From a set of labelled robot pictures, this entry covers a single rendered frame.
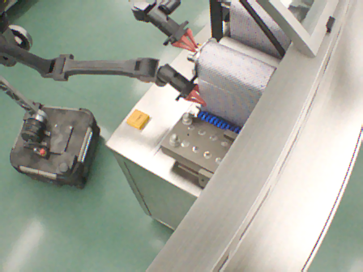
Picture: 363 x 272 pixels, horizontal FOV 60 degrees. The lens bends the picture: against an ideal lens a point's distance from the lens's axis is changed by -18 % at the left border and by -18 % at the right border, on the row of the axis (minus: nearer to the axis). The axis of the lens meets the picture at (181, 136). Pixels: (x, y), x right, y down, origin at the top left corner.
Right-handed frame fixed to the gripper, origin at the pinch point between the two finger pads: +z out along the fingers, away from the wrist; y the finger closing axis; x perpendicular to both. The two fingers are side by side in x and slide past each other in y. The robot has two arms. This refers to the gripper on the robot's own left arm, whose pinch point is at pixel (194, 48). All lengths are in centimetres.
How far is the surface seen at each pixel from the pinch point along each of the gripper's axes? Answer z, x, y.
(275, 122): 6, 58, 37
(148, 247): 70, -103, 56
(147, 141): 14.4, -34.4, 23.9
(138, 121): 7.4, -37.4, 19.4
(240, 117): 27.1, -0.5, 7.6
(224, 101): 19.1, -0.4, 7.3
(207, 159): 27.3, -6.9, 24.4
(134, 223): 58, -114, 47
